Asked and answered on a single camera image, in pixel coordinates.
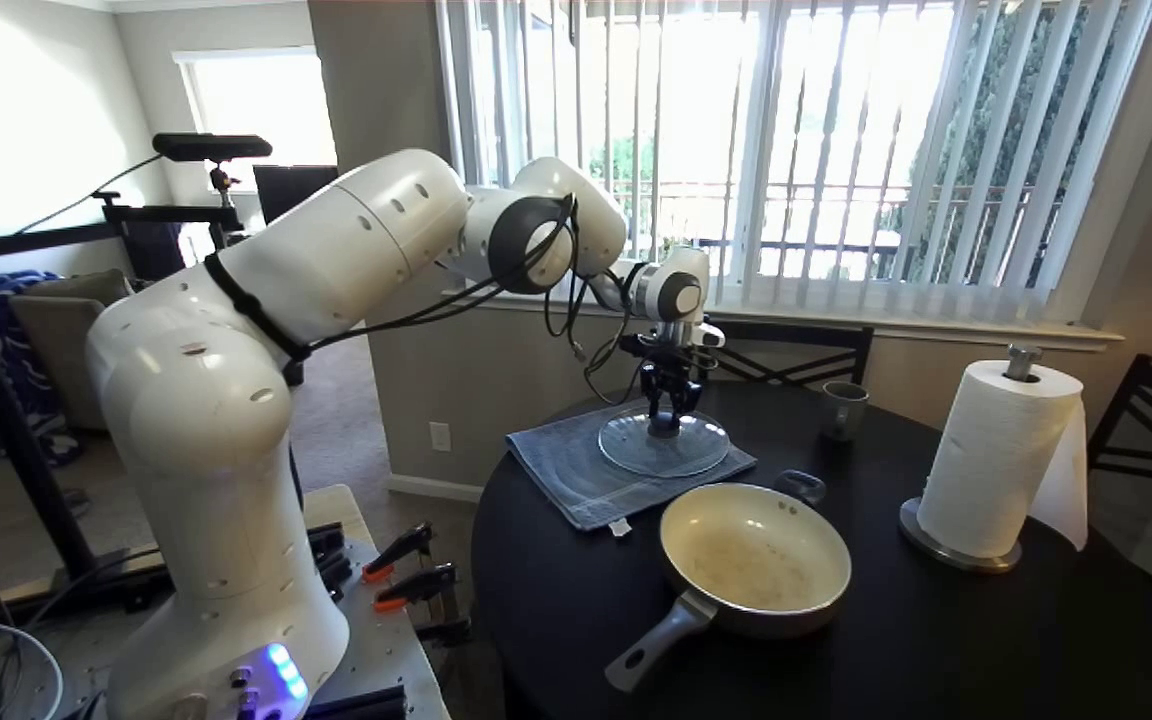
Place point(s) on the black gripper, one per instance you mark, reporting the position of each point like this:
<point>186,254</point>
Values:
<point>673,363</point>

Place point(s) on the gray frying pan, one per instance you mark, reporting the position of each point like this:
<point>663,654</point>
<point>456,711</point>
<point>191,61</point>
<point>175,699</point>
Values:
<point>746,556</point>

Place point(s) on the black chair near window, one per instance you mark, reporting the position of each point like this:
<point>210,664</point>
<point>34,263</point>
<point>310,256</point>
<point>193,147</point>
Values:
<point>804,354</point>

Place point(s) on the clear glass pan lid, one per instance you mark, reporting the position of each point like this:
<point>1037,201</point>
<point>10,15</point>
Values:
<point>684,448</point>

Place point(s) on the dark gray mug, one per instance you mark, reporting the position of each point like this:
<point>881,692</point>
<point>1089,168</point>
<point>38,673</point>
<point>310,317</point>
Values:
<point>844,410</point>

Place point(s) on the black orange clamp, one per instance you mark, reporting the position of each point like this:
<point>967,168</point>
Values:
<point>414,588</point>
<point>416,536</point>

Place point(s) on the white paper towel roll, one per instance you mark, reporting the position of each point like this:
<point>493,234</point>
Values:
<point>1012,448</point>

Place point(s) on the round black table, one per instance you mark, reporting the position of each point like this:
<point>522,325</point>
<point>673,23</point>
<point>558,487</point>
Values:
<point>1061,636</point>

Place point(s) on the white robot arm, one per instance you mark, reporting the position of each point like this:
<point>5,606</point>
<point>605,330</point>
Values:
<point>196,402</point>

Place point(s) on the white vertical blinds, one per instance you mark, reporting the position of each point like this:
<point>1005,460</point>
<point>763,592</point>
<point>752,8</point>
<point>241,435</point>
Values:
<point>854,158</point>

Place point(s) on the camera on black stand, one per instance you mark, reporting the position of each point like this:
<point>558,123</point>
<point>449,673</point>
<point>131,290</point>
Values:
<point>212,149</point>

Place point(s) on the blue towel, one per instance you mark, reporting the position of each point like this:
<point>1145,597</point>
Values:
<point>587,490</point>

